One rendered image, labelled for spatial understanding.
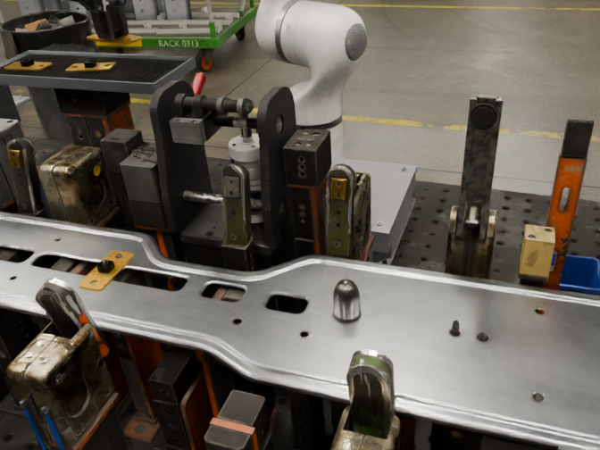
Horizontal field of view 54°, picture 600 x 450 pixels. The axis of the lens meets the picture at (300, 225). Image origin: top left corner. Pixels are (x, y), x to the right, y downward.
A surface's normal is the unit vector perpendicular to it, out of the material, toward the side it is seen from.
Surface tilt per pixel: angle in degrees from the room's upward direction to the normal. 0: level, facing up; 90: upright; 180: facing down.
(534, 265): 90
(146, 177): 90
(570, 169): 90
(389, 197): 1
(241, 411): 0
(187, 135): 90
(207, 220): 0
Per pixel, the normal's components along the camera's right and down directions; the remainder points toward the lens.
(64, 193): -0.32, 0.54
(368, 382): -0.31, 0.70
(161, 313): -0.07, -0.84
